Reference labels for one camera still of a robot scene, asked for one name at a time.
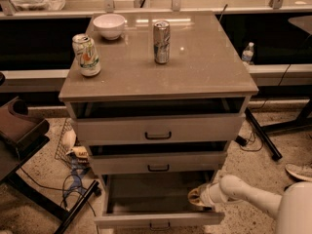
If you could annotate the dark chair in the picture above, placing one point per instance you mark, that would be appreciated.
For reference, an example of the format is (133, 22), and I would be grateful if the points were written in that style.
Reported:
(22, 136)

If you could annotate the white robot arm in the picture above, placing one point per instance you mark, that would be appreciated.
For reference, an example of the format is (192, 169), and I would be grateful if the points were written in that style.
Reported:
(292, 210)

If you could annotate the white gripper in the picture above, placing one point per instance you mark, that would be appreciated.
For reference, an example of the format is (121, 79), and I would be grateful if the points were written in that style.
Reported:
(206, 196)

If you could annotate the grey drawer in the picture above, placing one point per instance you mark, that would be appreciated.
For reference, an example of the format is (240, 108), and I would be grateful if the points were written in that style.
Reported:
(159, 162)
(173, 129)
(157, 201)

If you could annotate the white ceramic bowl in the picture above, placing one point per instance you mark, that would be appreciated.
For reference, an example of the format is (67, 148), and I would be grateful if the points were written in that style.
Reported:
(109, 26)

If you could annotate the white knit sneaker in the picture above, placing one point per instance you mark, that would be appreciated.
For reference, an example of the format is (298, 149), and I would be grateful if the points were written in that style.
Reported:
(303, 172)

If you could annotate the grey drawer cabinet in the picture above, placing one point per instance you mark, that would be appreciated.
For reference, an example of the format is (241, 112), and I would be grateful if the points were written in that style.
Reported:
(204, 76)

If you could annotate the wire mesh basket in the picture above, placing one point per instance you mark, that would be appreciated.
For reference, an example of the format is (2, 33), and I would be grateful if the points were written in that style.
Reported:
(69, 150)

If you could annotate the black table leg frame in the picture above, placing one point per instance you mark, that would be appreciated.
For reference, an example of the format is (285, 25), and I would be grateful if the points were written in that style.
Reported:
(302, 122)

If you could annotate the black power adapter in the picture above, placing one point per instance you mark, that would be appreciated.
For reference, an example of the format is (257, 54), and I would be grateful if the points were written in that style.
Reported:
(241, 141)

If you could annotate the tall silver drink can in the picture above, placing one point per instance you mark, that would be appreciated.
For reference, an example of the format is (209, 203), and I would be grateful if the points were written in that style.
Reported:
(161, 41)

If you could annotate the green white soda can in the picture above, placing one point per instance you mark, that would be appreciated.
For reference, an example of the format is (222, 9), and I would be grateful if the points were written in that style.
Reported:
(86, 54)

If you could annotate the clear plastic water bottle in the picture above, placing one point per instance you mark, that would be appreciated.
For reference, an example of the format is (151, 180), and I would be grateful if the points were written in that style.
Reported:
(248, 54)

